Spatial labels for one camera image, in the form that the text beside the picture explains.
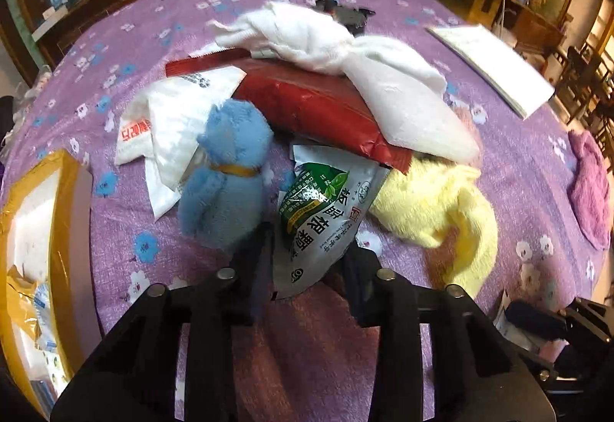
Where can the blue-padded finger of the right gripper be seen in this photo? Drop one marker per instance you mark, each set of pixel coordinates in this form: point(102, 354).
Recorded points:
point(544, 324)

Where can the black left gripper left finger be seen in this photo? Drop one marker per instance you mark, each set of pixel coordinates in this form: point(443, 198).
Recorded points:
point(252, 286)

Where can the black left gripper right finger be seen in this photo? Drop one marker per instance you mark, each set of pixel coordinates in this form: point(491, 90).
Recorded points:
point(358, 268)

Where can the green white snack packet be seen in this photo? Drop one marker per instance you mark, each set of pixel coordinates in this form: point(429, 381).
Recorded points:
point(319, 214)

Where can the yellow fluffy cloth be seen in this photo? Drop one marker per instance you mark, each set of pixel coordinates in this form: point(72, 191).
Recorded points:
point(434, 198)

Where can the white red-lettered packet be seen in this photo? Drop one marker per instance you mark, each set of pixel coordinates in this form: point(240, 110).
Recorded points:
point(161, 124)

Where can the red foil package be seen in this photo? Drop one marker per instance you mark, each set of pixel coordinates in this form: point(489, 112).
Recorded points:
point(326, 109)

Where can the white cloth towel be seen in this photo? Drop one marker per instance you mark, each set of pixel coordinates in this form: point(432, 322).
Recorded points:
point(402, 91)

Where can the purple knitted cloth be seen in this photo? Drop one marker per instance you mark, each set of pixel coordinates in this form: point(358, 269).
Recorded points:
point(590, 194)

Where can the yellow cardboard box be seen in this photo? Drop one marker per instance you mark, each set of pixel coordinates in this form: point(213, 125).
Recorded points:
point(49, 322)

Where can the white notebook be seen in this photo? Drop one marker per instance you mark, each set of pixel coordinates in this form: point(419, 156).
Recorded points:
point(514, 79)

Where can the black cylindrical device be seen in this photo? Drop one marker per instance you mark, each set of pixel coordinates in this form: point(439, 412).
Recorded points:
point(352, 18)

